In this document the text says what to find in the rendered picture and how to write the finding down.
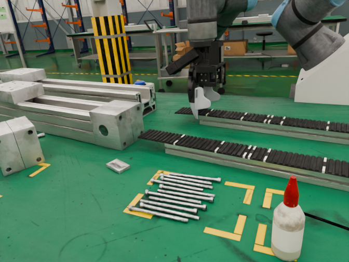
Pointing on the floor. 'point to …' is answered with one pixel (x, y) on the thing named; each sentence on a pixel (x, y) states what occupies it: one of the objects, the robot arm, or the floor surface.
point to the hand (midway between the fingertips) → (198, 110)
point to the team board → (9, 27)
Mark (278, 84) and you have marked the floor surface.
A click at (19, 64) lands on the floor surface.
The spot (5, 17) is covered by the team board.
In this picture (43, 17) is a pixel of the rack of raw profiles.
